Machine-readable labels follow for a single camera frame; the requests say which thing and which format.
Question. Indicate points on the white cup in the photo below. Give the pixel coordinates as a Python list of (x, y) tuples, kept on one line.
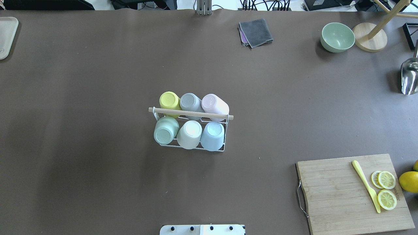
[(189, 135)]

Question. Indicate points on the white wire cup rack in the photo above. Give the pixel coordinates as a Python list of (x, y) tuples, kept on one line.
[(205, 118)]

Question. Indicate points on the pink cup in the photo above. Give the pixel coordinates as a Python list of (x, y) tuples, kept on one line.
[(211, 103)]

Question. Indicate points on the grey cup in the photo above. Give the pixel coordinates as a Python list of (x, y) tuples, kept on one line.
[(190, 102)]

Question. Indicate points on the green cup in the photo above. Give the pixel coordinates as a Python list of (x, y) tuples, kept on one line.
[(166, 130)]

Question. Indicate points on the aluminium frame post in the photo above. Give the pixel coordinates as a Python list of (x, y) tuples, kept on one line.
[(204, 7)]

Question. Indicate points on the yellow lemon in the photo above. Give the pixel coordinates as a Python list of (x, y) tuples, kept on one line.
[(409, 181), (415, 166)]

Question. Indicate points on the bamboo cutting board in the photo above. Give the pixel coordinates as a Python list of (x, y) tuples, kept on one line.
[(338, 203)]

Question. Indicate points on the yellow plastic knife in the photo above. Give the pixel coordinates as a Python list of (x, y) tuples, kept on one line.
[(371, 191)]

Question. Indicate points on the metal scoop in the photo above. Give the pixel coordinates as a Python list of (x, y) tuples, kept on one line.
[(409, 74)]

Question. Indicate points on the lemon slice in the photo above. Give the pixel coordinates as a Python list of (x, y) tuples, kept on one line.
[(386, 180), (374, 179), (387, 199)]

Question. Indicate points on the yellow cup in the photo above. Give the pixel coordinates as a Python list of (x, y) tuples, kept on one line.
[(169, 100)]

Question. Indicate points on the grey folded cloth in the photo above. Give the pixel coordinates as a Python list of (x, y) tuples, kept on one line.
[(254, 33)]

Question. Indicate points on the beige tray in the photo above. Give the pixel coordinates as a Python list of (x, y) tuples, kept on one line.
[(8, 28)]

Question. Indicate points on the green bowl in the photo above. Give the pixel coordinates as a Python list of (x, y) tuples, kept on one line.
[(337, 37)]

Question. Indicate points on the light blue cup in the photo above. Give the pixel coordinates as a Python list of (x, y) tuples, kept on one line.
[(212, 138)]

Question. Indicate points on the wooden stand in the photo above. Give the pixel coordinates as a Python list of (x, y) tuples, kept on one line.
[(371, 37)]

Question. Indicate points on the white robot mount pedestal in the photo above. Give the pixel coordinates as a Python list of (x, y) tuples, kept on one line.
[(208, 229)]

